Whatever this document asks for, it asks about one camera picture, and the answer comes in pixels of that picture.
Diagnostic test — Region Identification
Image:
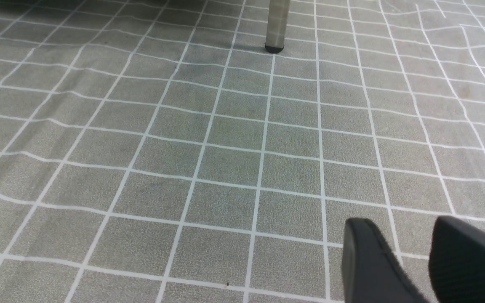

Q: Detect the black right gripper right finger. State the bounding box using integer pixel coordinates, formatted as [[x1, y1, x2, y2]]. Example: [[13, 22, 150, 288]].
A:
[[429, 215, 485, 303]]

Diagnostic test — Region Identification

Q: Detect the grey checkered floor cloth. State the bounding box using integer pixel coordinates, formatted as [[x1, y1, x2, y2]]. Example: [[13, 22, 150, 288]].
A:
[[0, 0, 485, 303]]

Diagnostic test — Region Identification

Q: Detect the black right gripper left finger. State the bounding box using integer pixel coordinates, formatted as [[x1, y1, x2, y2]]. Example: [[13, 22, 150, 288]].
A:
[[342, 218, 428, 303]]

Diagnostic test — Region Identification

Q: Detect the metal shoe rack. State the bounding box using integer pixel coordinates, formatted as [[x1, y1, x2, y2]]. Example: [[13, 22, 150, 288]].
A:
[[264, 0, 290, 54]]

